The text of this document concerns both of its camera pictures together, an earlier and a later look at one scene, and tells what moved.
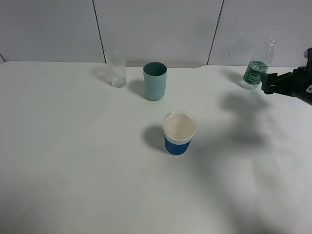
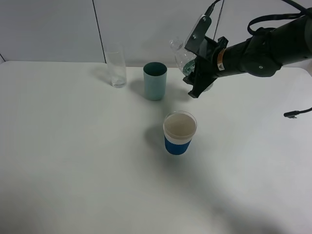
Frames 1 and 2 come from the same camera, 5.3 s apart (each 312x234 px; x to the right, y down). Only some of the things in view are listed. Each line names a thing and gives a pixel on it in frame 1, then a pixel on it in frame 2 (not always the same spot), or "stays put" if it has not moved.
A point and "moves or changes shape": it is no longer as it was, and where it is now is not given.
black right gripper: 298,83 → 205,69
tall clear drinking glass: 117,67 stays put
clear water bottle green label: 259,64 moves or changes shape
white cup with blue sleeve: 179,128 stays put
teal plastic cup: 154,75 stays put
